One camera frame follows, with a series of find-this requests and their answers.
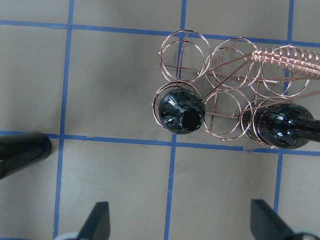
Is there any dark wine bottle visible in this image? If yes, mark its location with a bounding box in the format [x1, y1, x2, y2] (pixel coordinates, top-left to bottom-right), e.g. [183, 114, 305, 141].
[241, 102, 320, 150]
[0, 132, 52, 179]
[158, 87, 205, 135]

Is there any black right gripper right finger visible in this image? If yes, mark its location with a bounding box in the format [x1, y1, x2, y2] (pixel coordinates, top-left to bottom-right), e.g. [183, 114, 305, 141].
[250, 199, 295, 240]

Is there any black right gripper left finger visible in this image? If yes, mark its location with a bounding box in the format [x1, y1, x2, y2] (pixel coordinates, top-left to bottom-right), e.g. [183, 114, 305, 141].
[77, 201, 111, 240]

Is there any copper wire bottle basket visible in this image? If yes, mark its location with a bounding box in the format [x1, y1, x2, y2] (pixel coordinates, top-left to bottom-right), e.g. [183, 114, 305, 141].
[152, 29, 320, 149]

